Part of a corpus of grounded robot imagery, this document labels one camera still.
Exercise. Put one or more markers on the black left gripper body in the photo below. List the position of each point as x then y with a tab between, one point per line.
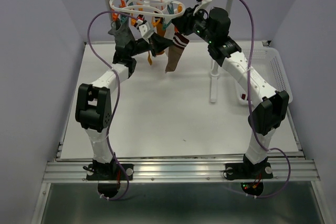
140	46

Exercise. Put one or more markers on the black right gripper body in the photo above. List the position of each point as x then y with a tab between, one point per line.
192	23

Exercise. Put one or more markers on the mustard yellow sock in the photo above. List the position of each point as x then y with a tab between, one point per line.
149	58
157	23

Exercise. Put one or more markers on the grey sock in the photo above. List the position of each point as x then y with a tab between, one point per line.
121	32

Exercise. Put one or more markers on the brown beige sock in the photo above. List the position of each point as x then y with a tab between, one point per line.
175	51

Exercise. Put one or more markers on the white clip hanger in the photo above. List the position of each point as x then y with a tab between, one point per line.
160	11

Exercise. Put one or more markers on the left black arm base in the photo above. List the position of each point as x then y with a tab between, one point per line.
104	172

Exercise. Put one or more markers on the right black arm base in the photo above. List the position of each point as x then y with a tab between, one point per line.
246	170

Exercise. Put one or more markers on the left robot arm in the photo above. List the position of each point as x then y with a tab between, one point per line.
94	110

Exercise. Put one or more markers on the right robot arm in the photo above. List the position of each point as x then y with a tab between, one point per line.
267	105

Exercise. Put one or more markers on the white plastic basket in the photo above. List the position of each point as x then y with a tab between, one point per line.
268	64

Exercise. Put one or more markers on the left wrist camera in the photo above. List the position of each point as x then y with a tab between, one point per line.
145	28

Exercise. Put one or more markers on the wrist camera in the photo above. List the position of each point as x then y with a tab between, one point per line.
201	4
145	28

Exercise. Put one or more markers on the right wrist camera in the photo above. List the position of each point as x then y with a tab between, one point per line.
201	4

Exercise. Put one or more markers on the aluminium rail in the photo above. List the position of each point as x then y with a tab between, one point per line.
172	170

